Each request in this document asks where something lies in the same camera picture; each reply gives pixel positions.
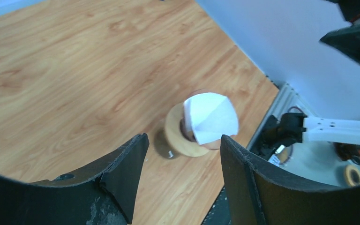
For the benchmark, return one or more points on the white paper coffee filter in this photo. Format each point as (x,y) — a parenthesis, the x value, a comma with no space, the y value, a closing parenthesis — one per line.
(211,119)

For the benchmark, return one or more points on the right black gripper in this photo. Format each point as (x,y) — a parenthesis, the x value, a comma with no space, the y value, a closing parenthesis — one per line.
(346,40)

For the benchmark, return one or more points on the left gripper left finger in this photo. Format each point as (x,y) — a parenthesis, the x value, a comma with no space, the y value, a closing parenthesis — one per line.
(102,192)

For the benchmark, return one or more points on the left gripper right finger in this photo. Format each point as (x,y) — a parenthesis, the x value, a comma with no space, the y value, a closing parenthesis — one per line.
(260,193)

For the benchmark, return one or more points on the smoked glass carafe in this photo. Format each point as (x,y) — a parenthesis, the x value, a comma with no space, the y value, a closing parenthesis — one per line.
(162,147)

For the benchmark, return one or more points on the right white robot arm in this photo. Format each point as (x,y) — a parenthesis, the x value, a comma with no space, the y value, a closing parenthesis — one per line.
(296,127)

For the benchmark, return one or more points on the yellow tape roll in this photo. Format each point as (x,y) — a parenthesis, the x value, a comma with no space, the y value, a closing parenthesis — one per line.
(352,175)

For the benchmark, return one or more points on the round wooden dripper holder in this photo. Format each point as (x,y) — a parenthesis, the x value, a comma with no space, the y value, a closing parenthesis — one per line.
(175,137)

